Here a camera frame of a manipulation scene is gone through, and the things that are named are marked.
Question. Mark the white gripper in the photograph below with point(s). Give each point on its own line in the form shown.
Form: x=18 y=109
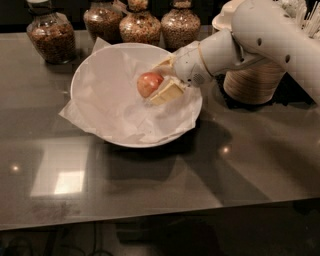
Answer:
x=187 y=65

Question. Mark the red yellow apple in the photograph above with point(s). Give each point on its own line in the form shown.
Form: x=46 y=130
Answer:
x=148 y=82

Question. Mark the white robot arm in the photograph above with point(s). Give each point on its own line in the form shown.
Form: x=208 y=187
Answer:
x=260 y=31

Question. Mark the white bowl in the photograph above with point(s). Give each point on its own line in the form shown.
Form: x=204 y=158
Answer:
x=100 y=86

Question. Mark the glass jar tan cereal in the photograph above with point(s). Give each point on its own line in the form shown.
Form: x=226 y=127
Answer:
x=180 y=26

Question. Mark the glass jar colourful cereal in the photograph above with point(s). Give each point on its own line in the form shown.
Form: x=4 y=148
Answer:
x=139 y=25

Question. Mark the white paper liner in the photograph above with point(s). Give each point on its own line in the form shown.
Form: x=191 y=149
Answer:
x=110 y=110

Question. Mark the rear stack paper bowls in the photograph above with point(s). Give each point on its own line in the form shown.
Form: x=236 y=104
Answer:
x=224 y=18

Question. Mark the stack paper bowls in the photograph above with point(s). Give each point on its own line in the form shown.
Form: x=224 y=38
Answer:
x=253 y=86
x=224 y=18

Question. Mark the front stack paper bowls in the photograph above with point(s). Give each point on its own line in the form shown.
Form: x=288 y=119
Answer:
x=253 y=86

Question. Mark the glass jar brown cereal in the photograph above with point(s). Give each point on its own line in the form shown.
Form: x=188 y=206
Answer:
x=102 y=20

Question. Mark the glass jar dark cereal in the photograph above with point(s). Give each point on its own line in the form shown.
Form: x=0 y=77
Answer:
x=50 y=32

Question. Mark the white plastic cutlery bundle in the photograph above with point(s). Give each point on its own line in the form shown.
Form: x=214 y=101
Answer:
x=306 y=14

